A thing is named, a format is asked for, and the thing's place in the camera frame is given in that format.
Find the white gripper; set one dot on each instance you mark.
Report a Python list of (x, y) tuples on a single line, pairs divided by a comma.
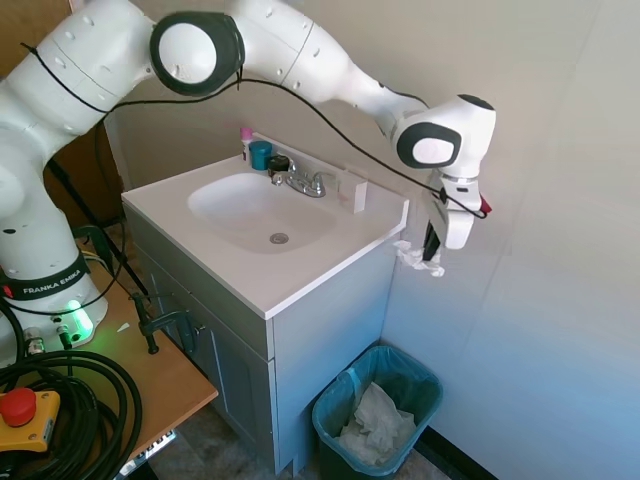
[(459, 225)]

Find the white tissue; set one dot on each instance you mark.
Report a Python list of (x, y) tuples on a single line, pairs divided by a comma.
[(417, 260)]

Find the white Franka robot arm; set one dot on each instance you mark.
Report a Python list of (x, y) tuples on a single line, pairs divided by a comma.
[(300, 45)]

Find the white tissues in bin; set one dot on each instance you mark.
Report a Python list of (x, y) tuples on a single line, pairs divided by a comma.
[(375, 420)]

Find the teal trash bin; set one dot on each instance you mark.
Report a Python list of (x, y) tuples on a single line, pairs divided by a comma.
[(330, 430)]

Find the white rectangular box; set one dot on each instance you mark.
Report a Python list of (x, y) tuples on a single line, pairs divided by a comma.
[(357, 197)]

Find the white sink countertop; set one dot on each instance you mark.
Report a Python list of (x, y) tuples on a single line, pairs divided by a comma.
[(320, 280)]

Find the chrome faucet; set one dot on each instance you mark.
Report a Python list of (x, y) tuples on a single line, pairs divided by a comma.
[(302, 181)]

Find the chrome sink drain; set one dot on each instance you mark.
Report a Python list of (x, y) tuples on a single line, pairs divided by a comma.
[(279, 238)]

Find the grey vanity cabinet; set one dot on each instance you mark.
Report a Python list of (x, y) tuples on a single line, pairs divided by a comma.
[(320, 360)]

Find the black round jar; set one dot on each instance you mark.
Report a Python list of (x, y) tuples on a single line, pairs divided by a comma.
[(278, 167)]

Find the teal round jar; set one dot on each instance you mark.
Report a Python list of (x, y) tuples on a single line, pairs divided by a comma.
[(260, 156)]

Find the pink capped white bottle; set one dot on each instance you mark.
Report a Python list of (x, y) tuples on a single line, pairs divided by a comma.
[(245, 142)]

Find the black C clamp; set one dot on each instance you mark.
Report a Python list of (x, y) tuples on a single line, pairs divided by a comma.
[(172, 320)]

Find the wooden table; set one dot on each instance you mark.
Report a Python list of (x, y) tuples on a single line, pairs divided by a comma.
[(170, 380)]

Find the yellow emergency stop box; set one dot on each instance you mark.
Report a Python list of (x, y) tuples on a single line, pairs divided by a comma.
[(27, 420)]

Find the red black wrist camera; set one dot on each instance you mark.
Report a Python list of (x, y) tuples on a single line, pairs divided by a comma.
[(485, 206)]

